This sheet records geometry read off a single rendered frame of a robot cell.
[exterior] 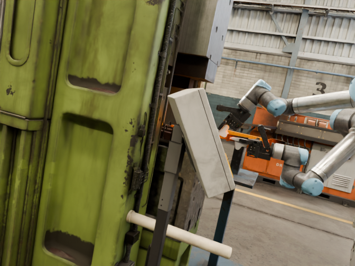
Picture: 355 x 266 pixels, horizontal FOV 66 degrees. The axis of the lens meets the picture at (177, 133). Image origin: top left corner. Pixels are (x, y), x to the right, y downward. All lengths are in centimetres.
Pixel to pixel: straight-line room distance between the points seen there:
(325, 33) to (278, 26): 134
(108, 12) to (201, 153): 81
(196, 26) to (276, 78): 779
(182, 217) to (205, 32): 87
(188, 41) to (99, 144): 61
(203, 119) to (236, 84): 841
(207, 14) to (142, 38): 36
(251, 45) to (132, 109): 841
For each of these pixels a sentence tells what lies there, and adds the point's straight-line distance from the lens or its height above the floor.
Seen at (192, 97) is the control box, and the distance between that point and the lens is 69.
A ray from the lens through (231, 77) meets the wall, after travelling 914.
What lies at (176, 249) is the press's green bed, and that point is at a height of 43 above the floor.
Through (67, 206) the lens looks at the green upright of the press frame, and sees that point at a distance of 143.
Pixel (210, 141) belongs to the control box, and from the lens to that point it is 71.
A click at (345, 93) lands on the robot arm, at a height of 131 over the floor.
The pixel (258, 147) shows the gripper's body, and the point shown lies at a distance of 138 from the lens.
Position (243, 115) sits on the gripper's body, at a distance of 139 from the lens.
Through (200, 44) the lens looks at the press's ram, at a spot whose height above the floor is 142.
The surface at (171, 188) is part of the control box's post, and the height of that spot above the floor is 88.
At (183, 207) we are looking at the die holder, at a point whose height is 65.
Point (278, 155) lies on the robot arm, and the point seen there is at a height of 99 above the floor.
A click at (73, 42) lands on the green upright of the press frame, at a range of 131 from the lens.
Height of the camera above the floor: 117
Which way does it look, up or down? 8 degrees down
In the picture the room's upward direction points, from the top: 11 degrees clockwise
